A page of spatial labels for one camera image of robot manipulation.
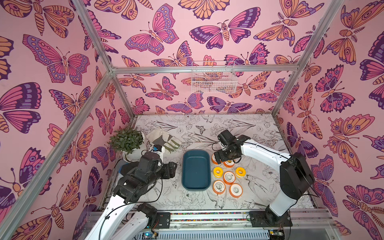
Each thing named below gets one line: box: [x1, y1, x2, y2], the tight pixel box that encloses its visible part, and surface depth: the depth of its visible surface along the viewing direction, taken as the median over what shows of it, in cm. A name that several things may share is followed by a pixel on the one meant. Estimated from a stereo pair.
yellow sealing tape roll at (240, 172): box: [235, 166, 247, 178], surface depth 90 cm
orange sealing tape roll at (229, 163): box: [223, 160, 235, 168], surface depth 91 cm
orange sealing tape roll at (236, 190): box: [229, 183, 243, 198], surface depth 83 cm
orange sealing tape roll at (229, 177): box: [223, 171, 236, 185], surface depth 87 cm
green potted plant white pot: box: [107, 126, 145, 163], surface depth 83 cm
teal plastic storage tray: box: [181, 149, 212, 191], surface depth 90 cm
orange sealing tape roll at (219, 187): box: [212, 180, 226, 195], surface depth 85 cm
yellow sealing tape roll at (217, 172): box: [213, 166, 224, 178], surface depth 90 cm
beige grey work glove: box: [146, 126, 182, 154], surface depth 108 cm
